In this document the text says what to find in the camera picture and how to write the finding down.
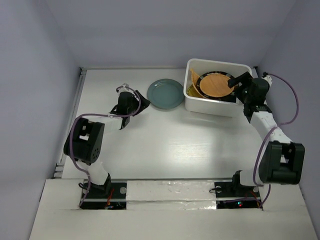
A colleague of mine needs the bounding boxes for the round orange woven plate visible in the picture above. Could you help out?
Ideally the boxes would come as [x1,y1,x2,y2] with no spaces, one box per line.
[199,73,235,98]

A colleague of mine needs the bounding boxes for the striped rim round plate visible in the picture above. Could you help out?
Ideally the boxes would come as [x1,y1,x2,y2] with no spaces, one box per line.
[193,71,238,102]

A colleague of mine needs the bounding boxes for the orange fish-shaped woven basket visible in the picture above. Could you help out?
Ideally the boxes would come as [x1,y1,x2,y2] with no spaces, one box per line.
[189,68,200,91]

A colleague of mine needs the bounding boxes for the green yellow bamboo tray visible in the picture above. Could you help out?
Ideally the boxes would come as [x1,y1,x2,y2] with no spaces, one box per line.
[186,85,204,99]

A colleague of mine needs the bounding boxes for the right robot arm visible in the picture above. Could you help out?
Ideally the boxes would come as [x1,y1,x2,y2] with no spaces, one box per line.
[227,72,305,196]

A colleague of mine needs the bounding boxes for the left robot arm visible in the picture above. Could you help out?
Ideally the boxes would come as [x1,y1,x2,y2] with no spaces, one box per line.
[63,87,150,198]

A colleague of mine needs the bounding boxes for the white plastic bin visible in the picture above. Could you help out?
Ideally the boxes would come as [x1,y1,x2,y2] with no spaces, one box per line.
[183,58,253,117]

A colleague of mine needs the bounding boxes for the teal round ceramic plate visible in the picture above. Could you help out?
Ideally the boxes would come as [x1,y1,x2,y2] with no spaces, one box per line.
[147,78,185,110]

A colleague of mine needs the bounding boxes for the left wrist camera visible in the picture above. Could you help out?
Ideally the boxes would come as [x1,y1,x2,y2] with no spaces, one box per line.
[116,83,131,94]

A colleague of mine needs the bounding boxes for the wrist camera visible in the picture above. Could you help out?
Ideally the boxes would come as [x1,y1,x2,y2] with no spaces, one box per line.
[116,83,131,94]
[262,72,273,86]

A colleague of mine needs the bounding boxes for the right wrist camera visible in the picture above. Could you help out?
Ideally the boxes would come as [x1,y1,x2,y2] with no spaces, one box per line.
[262,72,273,86]

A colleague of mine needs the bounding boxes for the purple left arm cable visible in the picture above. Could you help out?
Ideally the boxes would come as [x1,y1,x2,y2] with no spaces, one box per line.
[67,86,143,208]

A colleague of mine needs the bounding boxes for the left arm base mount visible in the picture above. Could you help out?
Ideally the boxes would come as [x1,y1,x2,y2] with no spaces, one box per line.
[80,181,127,210]

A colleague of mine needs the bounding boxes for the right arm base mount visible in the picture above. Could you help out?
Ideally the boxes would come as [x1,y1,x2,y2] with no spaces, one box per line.
[209,181,262,210]

